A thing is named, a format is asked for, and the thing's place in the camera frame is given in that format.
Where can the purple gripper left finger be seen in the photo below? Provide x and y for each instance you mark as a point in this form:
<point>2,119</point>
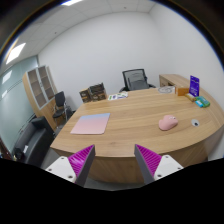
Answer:
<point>74,168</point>

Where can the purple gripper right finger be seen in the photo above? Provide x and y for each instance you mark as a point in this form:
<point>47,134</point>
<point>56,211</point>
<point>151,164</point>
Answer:
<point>154,166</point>

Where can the pink computer mouse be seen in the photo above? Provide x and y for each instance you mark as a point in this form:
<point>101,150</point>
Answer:
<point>168,122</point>

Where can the pink blue mouse pad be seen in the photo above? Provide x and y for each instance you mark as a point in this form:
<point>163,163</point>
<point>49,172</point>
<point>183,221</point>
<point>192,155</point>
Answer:
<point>91,124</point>

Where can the black leather armchair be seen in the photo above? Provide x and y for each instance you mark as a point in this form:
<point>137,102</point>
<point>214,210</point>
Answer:
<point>34,142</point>

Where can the wooden office desk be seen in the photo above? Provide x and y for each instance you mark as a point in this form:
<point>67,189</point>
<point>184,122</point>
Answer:
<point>135,120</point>

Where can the small black visitor chair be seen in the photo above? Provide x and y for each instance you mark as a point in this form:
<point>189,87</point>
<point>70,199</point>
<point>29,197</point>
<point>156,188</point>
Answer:
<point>61,107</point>

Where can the small brown box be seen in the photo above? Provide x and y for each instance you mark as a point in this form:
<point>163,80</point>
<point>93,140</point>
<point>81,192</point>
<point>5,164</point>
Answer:
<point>85,95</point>

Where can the white green leaflet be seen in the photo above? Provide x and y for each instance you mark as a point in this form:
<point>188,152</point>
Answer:
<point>118,96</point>

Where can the blue small packet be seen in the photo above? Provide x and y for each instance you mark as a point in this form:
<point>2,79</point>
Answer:
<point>199,103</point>

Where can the dark brown box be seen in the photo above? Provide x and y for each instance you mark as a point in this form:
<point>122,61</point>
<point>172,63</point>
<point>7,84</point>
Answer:
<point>97,92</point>

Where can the brown tissue box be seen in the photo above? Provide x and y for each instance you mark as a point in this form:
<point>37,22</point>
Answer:
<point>181,91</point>

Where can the green packet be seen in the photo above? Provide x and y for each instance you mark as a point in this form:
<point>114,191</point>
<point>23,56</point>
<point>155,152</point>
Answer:
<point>203,101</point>

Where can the black mesh office chair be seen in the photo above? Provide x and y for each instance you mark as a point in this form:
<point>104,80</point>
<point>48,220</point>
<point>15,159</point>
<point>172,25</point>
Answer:
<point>135,80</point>

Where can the low wooden side cabinet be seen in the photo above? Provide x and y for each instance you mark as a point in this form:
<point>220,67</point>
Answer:
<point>173,80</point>

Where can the wooden glass bookcase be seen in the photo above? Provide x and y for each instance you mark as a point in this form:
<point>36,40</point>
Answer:
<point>41,94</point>

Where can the desk cable grommet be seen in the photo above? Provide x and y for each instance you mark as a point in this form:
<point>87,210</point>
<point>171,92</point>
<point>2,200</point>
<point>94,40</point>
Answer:
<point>195,122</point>

